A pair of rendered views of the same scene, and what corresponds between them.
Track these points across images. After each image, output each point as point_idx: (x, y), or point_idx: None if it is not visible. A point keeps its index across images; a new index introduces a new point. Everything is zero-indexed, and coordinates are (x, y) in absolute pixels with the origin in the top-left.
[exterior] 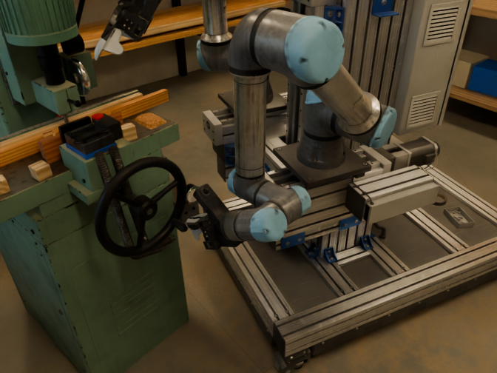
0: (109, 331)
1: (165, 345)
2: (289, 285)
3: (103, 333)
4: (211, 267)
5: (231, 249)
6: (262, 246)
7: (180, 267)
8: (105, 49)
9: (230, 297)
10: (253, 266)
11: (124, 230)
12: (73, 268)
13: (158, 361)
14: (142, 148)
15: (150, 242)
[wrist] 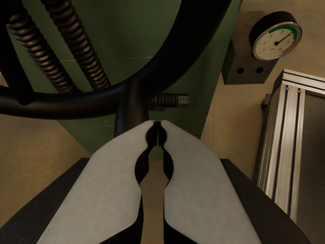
0: (103, 137)
1: (161, 164)
2: (314, 238)
3: (96, 136)
4: (248, 127)
5: (275, 136)
6: (317, 159)
7: (202, 125)
8: None
9: (241, 167)
10: (286, 176)
11: (18, 36)
12: (26, 60)
13: (147, 174)
14: None
15: (60, 103)
